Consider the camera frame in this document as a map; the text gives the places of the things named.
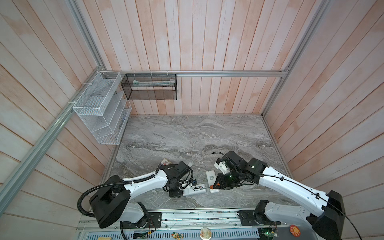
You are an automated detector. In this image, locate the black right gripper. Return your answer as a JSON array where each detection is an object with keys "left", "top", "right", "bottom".
[{"left": 210, "top": 168, "right": 241, "bottom": 188}]

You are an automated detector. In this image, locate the white slim remote control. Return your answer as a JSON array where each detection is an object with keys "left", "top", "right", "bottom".
[{"left": 183, "top": 184, "right": 207, "bottom": 197}]

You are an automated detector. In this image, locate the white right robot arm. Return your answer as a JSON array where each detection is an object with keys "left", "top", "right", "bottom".
[{"left": 210, "top": 151, "right": 346, "bottom": 240}]

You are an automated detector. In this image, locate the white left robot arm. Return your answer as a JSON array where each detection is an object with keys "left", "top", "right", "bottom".
[{"left": 77, "top": 161, "right": 194, "bottom": 229}]

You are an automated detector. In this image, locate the playing card box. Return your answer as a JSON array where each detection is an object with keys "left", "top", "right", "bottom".
[{"left": 161, "top": 159, "right": 171, "bottom": 166}]

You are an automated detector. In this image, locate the small colourful charm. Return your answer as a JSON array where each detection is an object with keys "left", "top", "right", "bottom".
[{"left": 171, "top": 232, "right": 184, "bottom": 240}]

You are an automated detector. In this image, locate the round gold white badge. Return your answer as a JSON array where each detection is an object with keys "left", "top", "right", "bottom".
[{"left": 200, "top": 227, "right": 213, "bottom": 240}]

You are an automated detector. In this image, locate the red round sticker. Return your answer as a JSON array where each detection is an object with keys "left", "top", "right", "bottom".
[{"left": 290, "top": 225, "right": 301, "bottom": 238}]

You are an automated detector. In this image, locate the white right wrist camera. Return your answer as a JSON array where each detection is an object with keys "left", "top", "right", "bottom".
[{"left": 214, "top": 159, "right": 231, "bottom": 175}]

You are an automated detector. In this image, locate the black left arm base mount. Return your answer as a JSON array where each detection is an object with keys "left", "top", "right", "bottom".
[{"left": 145, "top": 212, "right": 162, "bottom": 230}]

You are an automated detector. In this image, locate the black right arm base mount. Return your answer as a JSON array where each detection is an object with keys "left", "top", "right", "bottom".
[{"left": 237, "top": 210, "right": 281, "bottom": 226}]

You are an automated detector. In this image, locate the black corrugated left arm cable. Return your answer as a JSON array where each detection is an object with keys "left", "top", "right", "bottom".
[{"left": 76, "top": 163, "right": 194, "bottom": 218}]

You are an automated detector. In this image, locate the white wire mesh shelf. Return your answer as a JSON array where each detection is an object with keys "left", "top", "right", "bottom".
[{"left": 73, "top": 71, "right": 132, "bottom": 145}]

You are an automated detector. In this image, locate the black wire mesh basket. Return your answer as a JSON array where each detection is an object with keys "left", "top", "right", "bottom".
[{"left": 121, "top": 73, "right": 178, "bottom": 101}]

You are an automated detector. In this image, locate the aluminium frame rail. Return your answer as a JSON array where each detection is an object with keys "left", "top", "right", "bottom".
[{"left": 118, "top": 70, "right": 288, "bottom": 78}]

